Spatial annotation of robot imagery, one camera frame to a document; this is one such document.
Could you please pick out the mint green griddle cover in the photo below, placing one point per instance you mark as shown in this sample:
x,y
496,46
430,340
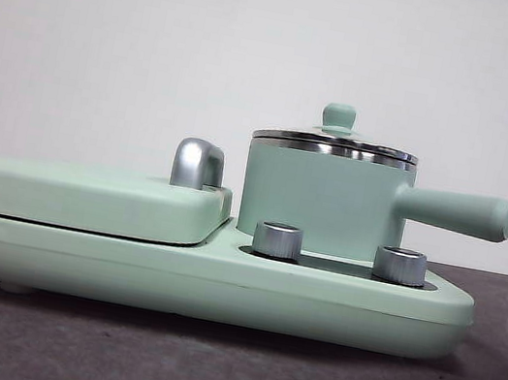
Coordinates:
x,y
75,198

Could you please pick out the silver control knob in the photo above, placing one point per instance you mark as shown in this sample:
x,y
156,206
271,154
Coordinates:
x,y
278,241
400,266

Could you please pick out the glass lid with green knob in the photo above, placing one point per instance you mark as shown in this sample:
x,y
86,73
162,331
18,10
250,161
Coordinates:
x,y
338,116

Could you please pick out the mint green breakfast maker base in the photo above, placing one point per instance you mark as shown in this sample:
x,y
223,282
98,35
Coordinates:
x,y
50,257

